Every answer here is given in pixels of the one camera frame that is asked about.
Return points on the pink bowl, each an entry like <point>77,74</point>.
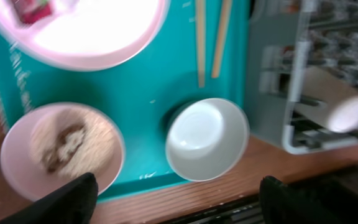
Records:
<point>26,177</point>

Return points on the teal serving tray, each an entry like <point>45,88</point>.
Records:
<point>138,95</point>

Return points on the left wooden chopstick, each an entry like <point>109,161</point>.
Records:
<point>200,40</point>

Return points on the rice and food scraps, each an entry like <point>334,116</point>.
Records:
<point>73,141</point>

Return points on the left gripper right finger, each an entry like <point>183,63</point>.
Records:
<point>328,203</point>

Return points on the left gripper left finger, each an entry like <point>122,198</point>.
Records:
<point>73,203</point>

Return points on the grey bowl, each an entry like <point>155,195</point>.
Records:
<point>206,138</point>

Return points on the right wooden chopstick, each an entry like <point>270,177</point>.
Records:
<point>221,37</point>

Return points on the wooden chopstick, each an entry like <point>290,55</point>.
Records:
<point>221,37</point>
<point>200,40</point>

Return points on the white round plate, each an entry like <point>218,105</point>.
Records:
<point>86,35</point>

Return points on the red snack wrapper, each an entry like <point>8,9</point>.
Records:
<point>31,11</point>

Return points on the white paper cup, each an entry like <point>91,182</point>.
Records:
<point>339,109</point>

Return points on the grey dishwasher rack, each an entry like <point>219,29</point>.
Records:
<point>301,89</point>

